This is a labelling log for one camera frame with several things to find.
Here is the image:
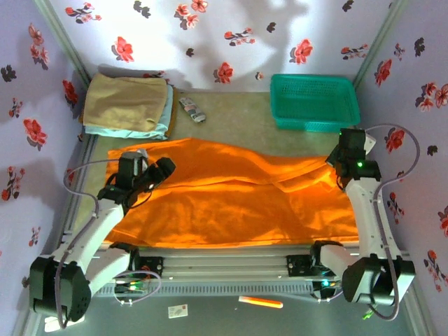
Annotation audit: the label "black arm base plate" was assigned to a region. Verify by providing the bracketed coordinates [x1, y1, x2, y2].
[286, 254, 337, 279]
[131, 257, 165, 280]

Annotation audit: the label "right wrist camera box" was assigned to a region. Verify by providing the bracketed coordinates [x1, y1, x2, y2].
[363, 129, 378, 153]

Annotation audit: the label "orange marker pen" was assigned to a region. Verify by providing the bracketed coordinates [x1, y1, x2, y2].
[238, 295, 284, 309]

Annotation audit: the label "tan folded trousers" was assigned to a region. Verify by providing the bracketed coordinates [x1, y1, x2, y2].
[83, 73, 169, 133]

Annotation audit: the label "white plastic clip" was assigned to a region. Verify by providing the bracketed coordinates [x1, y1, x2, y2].
[44, 316, 85, 333]

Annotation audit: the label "grey slotted cable duct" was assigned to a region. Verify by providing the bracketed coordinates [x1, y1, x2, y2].
[92, 281, 316, 299]

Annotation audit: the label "brown folded trousers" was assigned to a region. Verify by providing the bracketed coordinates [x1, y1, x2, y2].
[79, 89, 179, 139]

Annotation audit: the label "controller board green light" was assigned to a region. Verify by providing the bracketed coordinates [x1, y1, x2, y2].
[313, 278, 343, 299]
[115, 279, 147, 294]

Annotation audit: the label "aluminium corner post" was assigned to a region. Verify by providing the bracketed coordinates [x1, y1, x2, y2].
[351, 0, 411, 88]
[33, 0, 92, 88]

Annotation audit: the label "small white card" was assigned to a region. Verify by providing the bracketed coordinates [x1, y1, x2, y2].
[167, 303, 189, 319]

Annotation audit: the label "green plastic basket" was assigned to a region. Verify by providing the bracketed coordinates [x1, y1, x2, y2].
[269, 73, 362, 133]

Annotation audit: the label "aluminium front frame rails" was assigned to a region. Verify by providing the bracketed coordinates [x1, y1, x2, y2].
[87, 244, 413, 283]

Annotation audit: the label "right arm lavender cable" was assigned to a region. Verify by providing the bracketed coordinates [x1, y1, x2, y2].
[314, 124, 421, 321]

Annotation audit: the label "left arm lavender cable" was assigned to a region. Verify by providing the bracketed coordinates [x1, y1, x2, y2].
[55, 159, 162, 330]

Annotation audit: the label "arm lavender cable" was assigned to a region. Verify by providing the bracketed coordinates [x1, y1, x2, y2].
[314, 124, 421, 321]
[55, 159, 162, 330]

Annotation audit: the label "orange trousers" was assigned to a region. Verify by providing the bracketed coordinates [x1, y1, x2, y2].
[106, 137, 361, 249]

